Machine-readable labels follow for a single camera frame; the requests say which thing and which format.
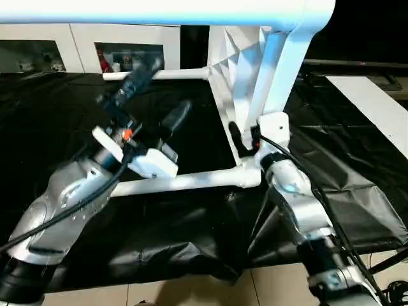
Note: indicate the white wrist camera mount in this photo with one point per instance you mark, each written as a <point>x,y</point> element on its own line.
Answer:
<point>153,164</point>
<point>274,127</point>

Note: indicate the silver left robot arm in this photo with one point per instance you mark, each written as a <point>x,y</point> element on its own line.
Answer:
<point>63,197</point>

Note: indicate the long black rod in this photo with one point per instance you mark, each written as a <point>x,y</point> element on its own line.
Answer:
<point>350,63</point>

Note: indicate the white glass door cabinet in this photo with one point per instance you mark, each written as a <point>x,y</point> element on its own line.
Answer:
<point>79,35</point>

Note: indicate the black work mat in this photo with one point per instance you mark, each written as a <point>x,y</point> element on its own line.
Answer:
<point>48,111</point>

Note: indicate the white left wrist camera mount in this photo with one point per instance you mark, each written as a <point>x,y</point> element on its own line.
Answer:
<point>153,164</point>

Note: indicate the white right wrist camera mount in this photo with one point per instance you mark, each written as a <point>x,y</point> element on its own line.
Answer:
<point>274,127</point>

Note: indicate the flat white board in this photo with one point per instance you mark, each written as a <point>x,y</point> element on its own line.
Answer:
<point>373,105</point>

